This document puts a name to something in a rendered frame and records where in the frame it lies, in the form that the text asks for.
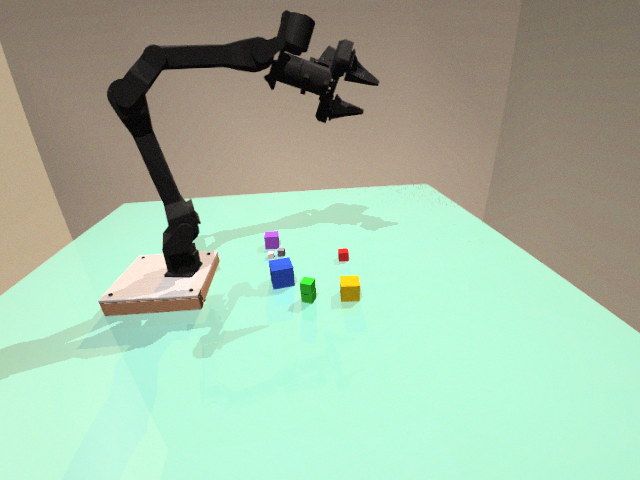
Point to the blue cube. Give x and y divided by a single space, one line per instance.
281 273

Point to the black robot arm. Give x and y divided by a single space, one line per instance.
127 97

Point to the purple block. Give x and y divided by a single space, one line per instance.
271 240

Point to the green block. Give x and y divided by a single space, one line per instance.
308 298
307 285

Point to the yellow block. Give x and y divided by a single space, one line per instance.
350 288

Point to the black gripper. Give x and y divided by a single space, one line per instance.
316 79

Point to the red block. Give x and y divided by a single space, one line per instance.
343 255

